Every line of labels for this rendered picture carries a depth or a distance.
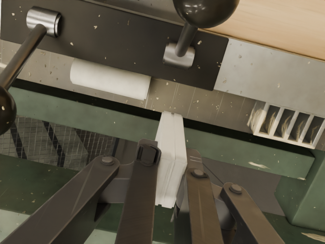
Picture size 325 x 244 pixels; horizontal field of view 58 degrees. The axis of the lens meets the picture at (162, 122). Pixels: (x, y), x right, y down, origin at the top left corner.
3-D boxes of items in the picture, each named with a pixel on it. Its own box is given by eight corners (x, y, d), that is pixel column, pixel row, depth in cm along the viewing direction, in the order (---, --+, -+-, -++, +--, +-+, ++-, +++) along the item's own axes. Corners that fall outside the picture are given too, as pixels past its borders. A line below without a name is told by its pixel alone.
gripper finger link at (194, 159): (184, 194, 13) (247, 208, 14) (181, 145, 18) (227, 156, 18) (176, 220, 14) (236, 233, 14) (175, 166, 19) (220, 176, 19)
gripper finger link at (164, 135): (159, 207, 16) (145, 204, 16) (162, 148, 22) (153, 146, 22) (173, 159, 15) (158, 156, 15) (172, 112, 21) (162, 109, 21)
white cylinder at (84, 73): (76, 79, 33) (146, 96, 33) (67, 86, 30) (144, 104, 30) (80, 53, 32) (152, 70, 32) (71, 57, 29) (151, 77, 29)
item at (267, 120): (302, 138, 35) (314, 149, 32) (246, 124, 34) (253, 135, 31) (317, 106, 33) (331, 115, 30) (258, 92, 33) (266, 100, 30)
